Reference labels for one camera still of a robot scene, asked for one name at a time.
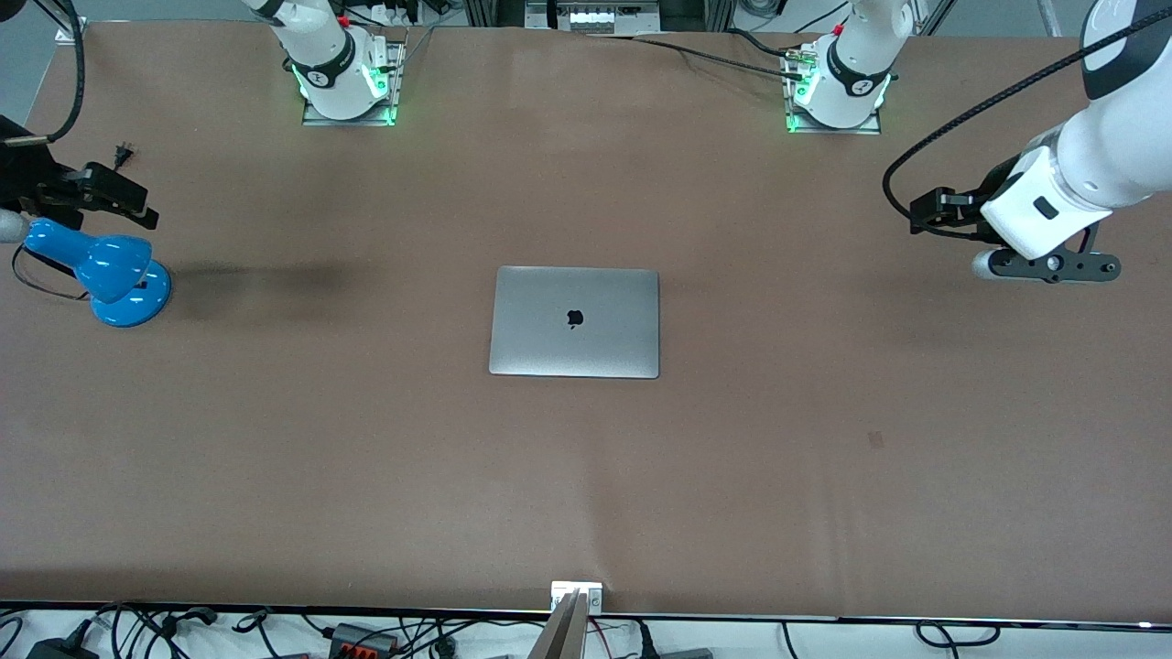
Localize black adapter with orange clips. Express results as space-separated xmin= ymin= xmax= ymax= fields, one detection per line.
xmin=328 ymin=622 xmax=401 ymax=658

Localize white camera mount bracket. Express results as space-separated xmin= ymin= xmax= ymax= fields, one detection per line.
xmin=550 ymin=580 xmax=604 ymax=614

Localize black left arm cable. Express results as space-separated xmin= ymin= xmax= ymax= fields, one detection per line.
xmin=882 ymin=5 xmax=1172 ymax=242

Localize black lamp cord with plug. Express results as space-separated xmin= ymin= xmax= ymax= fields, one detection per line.
xmin=11 ymin=142 xmax=136 ymax=303

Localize thick black braided cable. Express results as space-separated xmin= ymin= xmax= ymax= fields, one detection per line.
xmin=586 ymin=32 xmax=807 ymax=83

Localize black power brick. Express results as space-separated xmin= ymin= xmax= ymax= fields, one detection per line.
xmin=26 ymin=636 xmax=100 ymax=659

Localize grey electrical terminal box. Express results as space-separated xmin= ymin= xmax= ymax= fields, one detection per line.
xmin=525 ymin=0 xmax=662 ymax=34

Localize black looped cable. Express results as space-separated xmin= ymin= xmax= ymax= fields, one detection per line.
xmin=916 ymin=620 xmax=977 ymax=649

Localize thin black cable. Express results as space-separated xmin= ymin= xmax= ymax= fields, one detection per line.
xmin=726 ymin=27 xmax=802 ymax=61

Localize tangled black cables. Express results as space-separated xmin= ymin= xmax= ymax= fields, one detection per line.
xmin=96 ymin=602 xmax=221 ymax=659

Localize white power strip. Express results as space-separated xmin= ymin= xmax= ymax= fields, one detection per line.
xmin=353 ymin=0 xmax=424 ymax=27

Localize silver laptop with black keyboard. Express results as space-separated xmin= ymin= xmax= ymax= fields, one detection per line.
xmin=488 ymin=265 xmax=661 ymax=380

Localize aluminium profile bar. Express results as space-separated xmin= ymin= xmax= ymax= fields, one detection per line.
xmin=526 ymin=590 xmax=589 ymax=659

